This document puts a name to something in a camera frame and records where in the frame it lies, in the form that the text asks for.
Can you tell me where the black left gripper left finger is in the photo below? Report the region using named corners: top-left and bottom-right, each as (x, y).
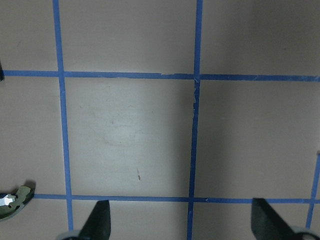
top-left (77, 200), bottom-right (111, 240)

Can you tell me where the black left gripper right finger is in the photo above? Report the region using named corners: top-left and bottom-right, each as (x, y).
top-left (250, 198), bottom-right (300, 240)

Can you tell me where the olive green brake shoe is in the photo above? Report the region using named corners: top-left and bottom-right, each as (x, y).
top-left (0, 185), bottom-right (35, 222)

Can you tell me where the small black plastic bracket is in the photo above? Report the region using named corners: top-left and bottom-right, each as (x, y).
top-left (0, 63), bottom-right (5, 81)

